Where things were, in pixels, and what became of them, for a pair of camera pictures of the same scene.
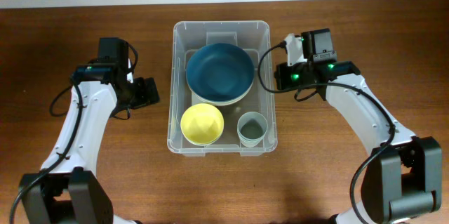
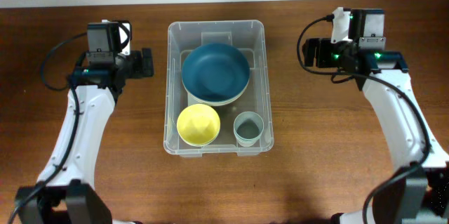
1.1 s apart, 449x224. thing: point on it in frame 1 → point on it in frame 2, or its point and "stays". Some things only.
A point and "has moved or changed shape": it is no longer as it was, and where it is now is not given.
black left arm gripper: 146,95 → 139,69
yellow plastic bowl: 202,124 stays
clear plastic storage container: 222,92 stays
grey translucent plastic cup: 252,128 has moved or changed shape
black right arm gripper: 280,74 → 309,52
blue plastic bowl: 219,74 has moved or changed shape
